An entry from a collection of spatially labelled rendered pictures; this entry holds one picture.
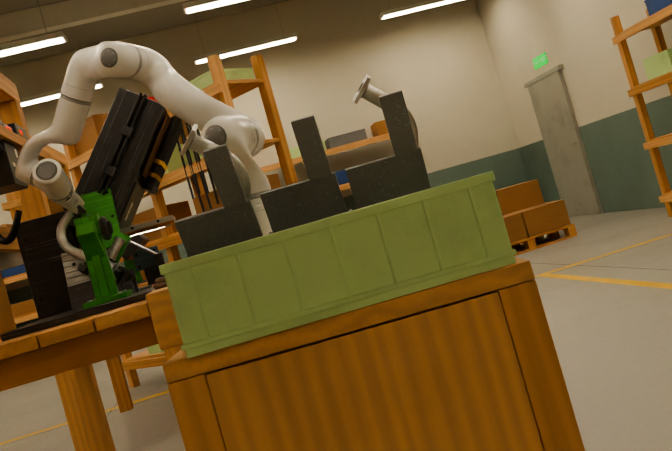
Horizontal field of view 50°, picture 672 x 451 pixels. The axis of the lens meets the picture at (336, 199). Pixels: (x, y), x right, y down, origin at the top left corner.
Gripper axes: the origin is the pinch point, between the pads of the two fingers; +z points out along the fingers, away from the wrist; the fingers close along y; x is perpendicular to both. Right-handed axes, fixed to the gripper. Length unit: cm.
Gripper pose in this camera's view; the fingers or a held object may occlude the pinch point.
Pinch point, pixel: (72, 209)
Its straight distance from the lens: 256.8
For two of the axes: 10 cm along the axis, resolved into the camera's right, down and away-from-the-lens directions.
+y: -8.8, -4.7, 1.0
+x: -4.7, 8.0, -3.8
